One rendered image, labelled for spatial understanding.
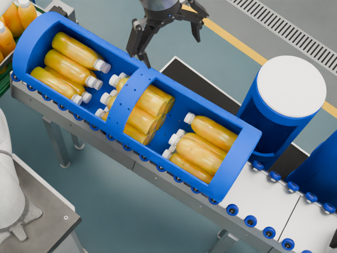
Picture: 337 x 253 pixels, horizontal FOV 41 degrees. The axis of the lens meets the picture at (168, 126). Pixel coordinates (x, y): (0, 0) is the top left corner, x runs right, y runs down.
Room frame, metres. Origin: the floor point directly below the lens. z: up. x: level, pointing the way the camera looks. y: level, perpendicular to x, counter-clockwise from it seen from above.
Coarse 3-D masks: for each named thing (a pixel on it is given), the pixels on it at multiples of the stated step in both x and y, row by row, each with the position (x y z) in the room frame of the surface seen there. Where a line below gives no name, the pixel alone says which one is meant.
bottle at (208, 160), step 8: (176, 144) 0.61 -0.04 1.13; (184, 144) 0.61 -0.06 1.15; (192, 144) 0.61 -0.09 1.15; (200, 144) 0.63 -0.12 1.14; (184, 152) 0.58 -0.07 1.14; (192, 152) 0.59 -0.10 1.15; (200, 152) 0.59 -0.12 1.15; (208, 152) 0.60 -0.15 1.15; (192, 160) 0.57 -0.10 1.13; (200, 160) 0.57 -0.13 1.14; (208, 160) 0.57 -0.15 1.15; (216, 160) 0.57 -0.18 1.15; (208, 168) 0.55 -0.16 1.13; (216, 168) 0.55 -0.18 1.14
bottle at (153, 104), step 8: (120, 80) 0.78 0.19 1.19; (120, 88) 0.75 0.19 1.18; (144, 96) 0.73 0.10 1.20; (152, 96) 0.74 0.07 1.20; (160, 96) 0.75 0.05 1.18; (136, 104) 0.71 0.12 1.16; (144, 104) 0.71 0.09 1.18; (152, 104) 0.71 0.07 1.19; (160, 104) 0.71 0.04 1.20; (152, 112) 0.69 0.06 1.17; (160, 112) 0.71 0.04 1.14
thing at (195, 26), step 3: (192, 24) 0.67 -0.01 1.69; (195, 24) 0.66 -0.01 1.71; (198, 24) 0.66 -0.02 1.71; (192, 27) 0.68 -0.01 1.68; (195, 27) 0.66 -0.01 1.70; (198, 27) 0.66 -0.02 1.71; (192, 30) 0.68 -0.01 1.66; (195, 30) 0.66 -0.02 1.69; (198, 30) 0.66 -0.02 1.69; (192, 33) 0.68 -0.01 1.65; (195, 33) 0.67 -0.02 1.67; (198, 33) 0.66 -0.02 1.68; (195, 36) 0.67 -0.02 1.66; (198, 36) 0.66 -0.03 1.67; (198, 39) 0.66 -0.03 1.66; (198, 42) 0.66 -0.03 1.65
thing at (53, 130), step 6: (48, 120) 0.81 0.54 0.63; (48, 126) 0.81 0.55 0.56; (54, 126) 0.82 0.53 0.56; (48, 132) 0.82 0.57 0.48; (54, 132) 0.81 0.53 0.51; (60, 132) 0.84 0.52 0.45; (54, 138) 0.80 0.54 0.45; (60, 138) 0.83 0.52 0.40; (54, 144) 0.81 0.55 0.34; (60, 144) 0.82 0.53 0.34; (54, 150) 0.82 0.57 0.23; (60, 150) 0.81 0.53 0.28; (66, 150) 0.84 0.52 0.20; (60, 156) 0.81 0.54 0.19; (66, 156) 0.83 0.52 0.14; (60, 162) 0.81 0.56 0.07; (66, 162) 0.82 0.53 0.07
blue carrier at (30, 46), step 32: (32, 32) 0.87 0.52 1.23; (64, 32) 1.02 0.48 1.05; (32, 64) 0.85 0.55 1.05; (128, 64) 0.92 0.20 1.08; (64, 96) 0.70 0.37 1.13; (96, 96) 0.81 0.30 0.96; (128, 96) 0.70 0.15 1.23; (192, 96) 0.76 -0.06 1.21; (160, 128) 0.74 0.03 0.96; (160, 160) 0.55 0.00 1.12; (224, 160) 0.55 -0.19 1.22; (224, 192) 0.47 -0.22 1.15
